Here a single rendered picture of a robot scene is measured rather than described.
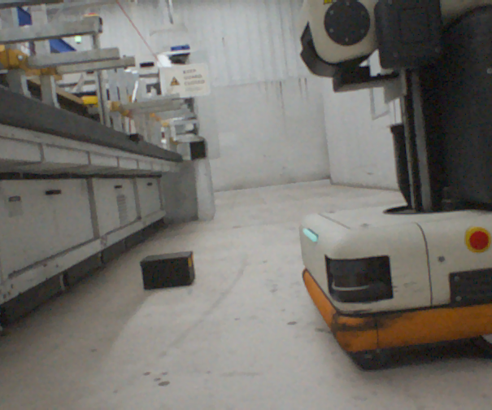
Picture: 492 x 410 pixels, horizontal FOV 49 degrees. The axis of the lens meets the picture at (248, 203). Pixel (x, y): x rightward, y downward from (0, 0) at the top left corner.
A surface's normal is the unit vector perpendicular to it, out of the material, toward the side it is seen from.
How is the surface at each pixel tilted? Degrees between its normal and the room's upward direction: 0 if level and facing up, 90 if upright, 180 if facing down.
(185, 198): 90
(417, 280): 90
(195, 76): 90
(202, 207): 90
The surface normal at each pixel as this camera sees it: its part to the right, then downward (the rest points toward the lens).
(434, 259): 0.02, 0.05
